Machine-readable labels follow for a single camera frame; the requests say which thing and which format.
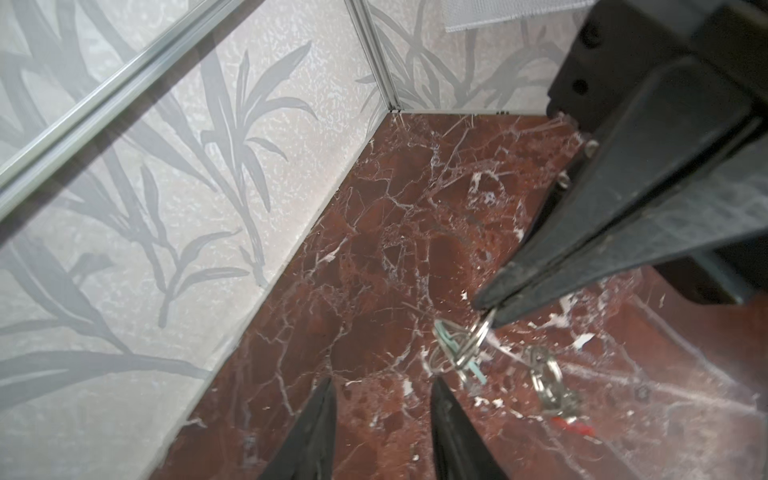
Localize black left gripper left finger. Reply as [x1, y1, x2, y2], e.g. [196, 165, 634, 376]
[258, 378, 337, 480]

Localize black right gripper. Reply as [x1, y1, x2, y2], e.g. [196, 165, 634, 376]
[472, 1, 767, 311]

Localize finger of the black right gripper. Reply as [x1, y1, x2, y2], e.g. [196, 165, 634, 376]
[492, 137, 767, 329]

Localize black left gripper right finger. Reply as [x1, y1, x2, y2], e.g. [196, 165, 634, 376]
[430, 377, 507, 480]

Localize key with light tag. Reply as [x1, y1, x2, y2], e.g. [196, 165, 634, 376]
[428, 319, 491, 389]

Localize key with red tag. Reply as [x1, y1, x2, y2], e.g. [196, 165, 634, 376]
[550, 416, 596, 438]

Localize white wire mesh basket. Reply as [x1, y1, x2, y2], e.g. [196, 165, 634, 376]
[440, 0, 595, 32]

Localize aluminium frame profiles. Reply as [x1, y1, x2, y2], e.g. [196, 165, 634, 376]
[0, 0, 511, 223]

